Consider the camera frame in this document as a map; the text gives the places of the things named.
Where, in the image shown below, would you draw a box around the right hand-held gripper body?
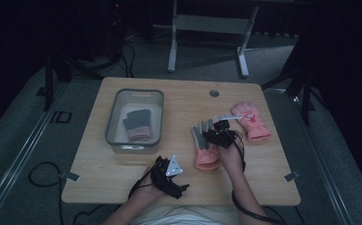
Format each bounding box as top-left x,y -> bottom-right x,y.
213,114 -> 243,149

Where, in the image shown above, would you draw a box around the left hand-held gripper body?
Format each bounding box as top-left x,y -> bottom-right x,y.
150,155 -> 184,191

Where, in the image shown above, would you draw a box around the pink ski glove grey palm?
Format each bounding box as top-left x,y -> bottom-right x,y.
191,119 -> 223,172

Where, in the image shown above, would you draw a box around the grey plastic storage bin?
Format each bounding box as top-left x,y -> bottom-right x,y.
105,88 -> 165,155

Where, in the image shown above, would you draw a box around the person's right hand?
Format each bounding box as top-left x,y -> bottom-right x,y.
218,130 -> 246,173

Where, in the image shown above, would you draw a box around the person's left hand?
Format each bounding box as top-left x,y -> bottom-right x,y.
135,168 -> 166,204

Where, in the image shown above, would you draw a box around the person's white clothing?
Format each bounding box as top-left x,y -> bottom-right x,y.
130,204 -> 244,225

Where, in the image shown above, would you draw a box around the pink ski glove red print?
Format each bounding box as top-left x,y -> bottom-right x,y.
231,101 -> 272,142

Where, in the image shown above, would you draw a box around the grey table edge clip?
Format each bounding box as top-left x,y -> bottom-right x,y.
283,171 -> 302,183
58,171 -> 81,183

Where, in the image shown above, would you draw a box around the black metal stand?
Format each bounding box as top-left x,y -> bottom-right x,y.
36,37 -> 124,113
261,37 -> 325,127

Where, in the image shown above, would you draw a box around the left hand-held gripper black cable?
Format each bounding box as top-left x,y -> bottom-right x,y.
128,163 -> 158,200

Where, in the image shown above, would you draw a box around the hand-held gripper black cable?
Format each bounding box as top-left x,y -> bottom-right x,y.
128,163 -> 158,200
231,134 -> 288,225

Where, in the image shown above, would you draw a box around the right hand-held gripper black cable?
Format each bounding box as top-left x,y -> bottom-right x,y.
231,134 -> 288,225

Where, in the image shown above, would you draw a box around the metal floor rail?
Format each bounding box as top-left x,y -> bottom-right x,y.
264,88 -> 354,225
0,83 -> 68,221

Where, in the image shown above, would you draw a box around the black background floor cables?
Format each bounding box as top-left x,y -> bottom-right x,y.
118,39 -> 137,79

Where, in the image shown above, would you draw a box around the white metal desk frame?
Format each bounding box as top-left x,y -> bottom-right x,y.
167,0 -> 260,79

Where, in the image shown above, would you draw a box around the black looped floor cable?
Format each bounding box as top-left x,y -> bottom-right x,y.
28,161 -> 66,225

